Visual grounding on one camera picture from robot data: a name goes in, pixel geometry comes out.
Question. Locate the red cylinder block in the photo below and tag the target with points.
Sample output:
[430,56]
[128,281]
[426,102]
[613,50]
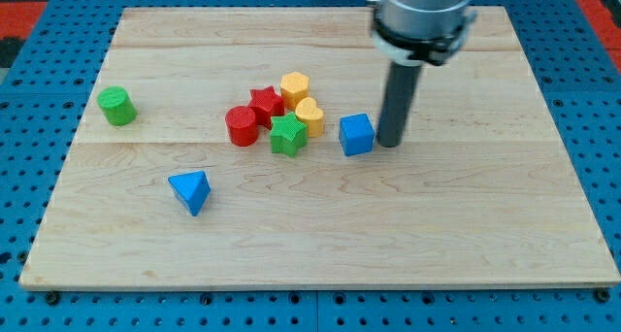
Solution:
[241,125]

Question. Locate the blue triangle block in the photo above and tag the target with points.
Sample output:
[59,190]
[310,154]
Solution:
[191,189]

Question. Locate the red star block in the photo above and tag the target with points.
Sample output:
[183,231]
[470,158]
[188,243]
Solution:
[266,103]

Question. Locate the green cylinder block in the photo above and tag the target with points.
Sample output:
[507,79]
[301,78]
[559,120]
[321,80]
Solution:
[116,105]

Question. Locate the yellow hexagon block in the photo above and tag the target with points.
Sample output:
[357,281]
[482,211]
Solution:
[294,87]

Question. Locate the wooden board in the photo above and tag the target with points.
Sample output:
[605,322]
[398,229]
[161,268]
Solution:
[481,194]

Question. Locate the yellow heart block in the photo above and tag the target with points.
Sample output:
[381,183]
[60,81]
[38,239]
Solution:
[311,115]

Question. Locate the blue cube block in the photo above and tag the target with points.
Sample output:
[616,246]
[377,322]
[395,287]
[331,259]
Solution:
[356,134]

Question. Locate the green star block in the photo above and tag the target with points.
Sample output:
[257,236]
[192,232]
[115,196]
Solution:
[288,134]

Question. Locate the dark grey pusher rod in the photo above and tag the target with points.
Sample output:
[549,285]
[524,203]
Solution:
[398,97]

